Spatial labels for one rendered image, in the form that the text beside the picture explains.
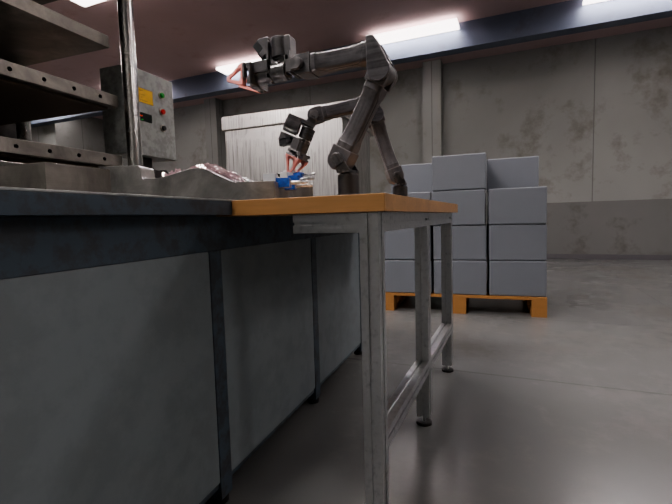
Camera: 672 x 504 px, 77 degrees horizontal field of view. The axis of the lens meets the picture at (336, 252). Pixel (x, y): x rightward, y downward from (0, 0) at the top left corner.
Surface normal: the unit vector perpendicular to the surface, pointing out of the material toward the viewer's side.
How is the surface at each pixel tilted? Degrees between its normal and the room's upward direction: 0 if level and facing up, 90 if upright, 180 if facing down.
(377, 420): 90
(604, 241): 90
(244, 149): 90
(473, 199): 90
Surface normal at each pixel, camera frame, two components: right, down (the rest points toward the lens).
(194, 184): -0.05, 0.08
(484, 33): -0.40, 0.08
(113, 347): 0.94, 0.00
